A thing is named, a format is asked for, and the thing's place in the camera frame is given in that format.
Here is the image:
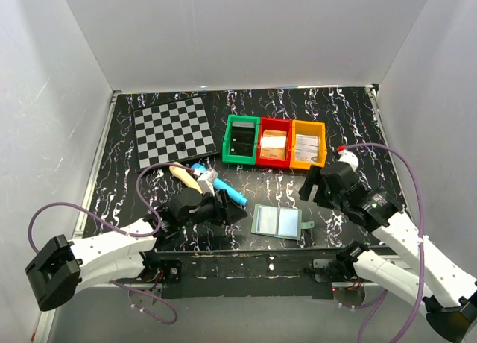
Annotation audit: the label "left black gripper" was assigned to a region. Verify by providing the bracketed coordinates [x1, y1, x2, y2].
[180, 189, 247, 230]

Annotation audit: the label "silver grey credit card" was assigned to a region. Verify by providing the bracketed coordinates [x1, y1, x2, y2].
[295, 134, 320, 148]

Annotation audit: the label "light blue credit cards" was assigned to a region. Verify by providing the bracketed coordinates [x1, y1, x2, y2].
[256, 206, 300, 237]

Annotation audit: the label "grey-green card holder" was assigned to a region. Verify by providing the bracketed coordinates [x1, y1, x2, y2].
[250, 204, 315, 240]

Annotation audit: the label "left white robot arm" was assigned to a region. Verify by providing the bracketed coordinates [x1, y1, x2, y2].
[25, 189, 247, 312]

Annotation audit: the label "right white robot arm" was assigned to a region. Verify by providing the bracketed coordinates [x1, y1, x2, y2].
[299, 162, 476, 342]

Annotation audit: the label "white cards in orange bin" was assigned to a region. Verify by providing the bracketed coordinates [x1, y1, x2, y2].
[294, 144, 320, 163]

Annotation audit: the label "brown cards in red bin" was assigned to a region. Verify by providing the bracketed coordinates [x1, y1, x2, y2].
[260, 130, 287, 160]

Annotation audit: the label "black cards in green bin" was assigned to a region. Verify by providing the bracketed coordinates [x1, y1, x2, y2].
[230, 122, 256, 157]

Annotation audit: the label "blue plastic marker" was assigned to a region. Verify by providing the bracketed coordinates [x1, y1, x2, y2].
[192, 163, 248, 207]

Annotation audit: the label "orange plastic bin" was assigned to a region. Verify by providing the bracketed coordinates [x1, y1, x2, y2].
[290, 119, 327, 170]

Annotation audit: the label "red plastic bin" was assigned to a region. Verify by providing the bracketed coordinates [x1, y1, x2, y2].
[256, 117, 292, 169]

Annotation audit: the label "green plastic bin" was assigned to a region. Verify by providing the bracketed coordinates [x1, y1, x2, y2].
[222, 115, 260, 166]

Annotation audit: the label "black grey chessboard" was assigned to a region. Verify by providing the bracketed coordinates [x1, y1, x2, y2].
[133, 96, 218, 170]

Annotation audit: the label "black front base bar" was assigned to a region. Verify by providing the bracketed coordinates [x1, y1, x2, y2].
[115, 248, 377, 299]

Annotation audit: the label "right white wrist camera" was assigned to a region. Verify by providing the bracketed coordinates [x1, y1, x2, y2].
[337, 145, 359, 171]

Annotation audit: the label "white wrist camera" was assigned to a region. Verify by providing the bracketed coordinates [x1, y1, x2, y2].
[337, 145, 359, 171]
[194, 168, 218, 196]

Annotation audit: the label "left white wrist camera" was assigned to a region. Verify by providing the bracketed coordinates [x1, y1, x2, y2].
[194, 168, 218, 196]

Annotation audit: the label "cream wooden handle tool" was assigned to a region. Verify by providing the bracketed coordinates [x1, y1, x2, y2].
[169, 162, 203, 194]

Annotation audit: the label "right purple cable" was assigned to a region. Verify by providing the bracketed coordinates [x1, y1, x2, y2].
[337, 142, 428, 343]

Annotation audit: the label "purple cable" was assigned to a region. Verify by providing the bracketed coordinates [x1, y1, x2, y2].
[28, 163, 197, 325]
[337, 142, 428, 343]

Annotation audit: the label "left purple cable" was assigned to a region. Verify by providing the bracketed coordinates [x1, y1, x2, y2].
[28, 163, 197, 325]

